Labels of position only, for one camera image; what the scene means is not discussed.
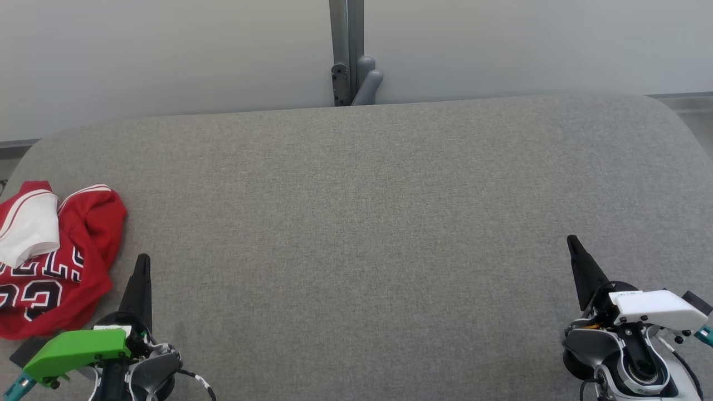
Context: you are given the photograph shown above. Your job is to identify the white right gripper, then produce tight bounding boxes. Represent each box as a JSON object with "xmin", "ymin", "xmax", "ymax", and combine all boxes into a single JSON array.
[{"xmin": 567, "ymin": 236, "xmax": 709, "ymax": 334}]

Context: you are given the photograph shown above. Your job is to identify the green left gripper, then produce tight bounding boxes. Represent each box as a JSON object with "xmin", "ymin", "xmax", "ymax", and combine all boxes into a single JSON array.
[{"xmin": 23, "ymin": 255, "xmax": 154, "ymax": 386}]

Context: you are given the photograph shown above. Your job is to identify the red basketball jersey shirt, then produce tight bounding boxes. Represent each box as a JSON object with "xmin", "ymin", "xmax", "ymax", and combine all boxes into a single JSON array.
[{"xmin": 0, "ymin": 180, "xmax": 115, "ymax": 341}]

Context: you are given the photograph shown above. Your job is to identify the grey fabric sofa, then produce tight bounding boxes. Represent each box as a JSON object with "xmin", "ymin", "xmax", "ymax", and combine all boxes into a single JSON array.
[{"xmin": 0, "ymin": 94, "xmax": 713, "ymax": 401}]

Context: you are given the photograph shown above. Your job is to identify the dark grey hinge plate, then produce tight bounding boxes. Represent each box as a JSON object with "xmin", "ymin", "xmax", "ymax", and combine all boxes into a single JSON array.
[{"xmin": 331, "ymin": 63, "xmax": 350, "ymax": 106}]

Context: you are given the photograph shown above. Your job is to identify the black cable with white rings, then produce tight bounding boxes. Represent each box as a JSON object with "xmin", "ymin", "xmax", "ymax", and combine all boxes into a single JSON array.
[{"xmin": 177, "ymin": 368, "xmax": 217, "ymax": 401}]

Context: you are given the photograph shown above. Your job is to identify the right cable with teal plug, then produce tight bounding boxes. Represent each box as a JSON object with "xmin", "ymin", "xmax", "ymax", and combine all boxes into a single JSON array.
[{"xmin": 668, "ymin": 326, "xmax": 713, "ymax": 399}]

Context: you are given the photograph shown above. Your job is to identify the cable with teal plug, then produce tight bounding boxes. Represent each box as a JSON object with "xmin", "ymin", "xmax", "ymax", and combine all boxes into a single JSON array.
[
  {"xmin": 3, "ymin": 373, "xmax": 35, "ymax": 401},
  {"xmin": 668, "ymin": 326, "xmax": 713, "ymax": 399}
]

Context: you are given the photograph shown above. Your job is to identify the left cable with teal plug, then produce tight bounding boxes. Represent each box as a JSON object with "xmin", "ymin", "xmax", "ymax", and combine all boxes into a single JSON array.
[{"xmin": 3, "ymin": 373, "xmax": 35, "ymax": 401}]

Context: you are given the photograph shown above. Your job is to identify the grey rounded handle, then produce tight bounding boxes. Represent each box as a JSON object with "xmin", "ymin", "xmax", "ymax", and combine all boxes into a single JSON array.
[{"xmin": 351, "ymin": 55, "xmax": 384, "ymax": 106}]

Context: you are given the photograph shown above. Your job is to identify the grey metal wall post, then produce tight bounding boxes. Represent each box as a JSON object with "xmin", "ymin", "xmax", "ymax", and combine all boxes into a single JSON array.
[{"xmin": 329, "ymin": 0, "xmax": 365, "ymax": 106}]

